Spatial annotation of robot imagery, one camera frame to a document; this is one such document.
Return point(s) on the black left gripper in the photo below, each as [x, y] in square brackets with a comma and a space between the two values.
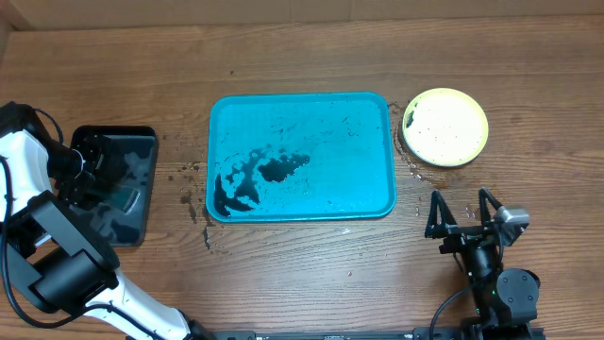
[98, 149]

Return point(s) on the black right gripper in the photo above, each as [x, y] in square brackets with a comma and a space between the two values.
[465, 231]

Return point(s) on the yellow-green plate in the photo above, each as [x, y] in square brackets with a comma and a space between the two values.
[445, 127]

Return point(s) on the green scrubbing sponge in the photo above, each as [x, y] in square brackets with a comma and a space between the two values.
[119, 197]

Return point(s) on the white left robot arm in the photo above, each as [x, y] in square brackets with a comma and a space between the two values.
[65, 207]

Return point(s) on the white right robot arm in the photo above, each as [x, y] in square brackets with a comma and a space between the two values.
[505, 299]

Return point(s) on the black water basin tray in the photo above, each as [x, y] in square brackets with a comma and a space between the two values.
[121, 163]

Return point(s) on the blue plastic tray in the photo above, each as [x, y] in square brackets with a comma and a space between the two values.
[300, 157]

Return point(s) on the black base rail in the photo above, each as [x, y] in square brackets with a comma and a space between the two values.
[421, 333]

